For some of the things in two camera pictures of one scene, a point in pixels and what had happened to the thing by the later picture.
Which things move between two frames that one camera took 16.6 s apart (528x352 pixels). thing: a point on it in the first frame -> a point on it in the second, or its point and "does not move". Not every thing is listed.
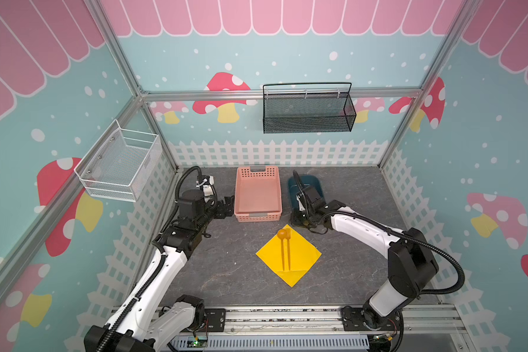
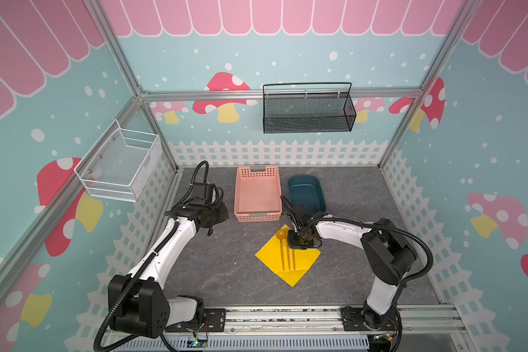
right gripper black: [303, 215] -> [297, 240]
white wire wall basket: [118, 163] does not move
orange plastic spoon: [281, 234] does not move
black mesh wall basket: [308, 112] does not move
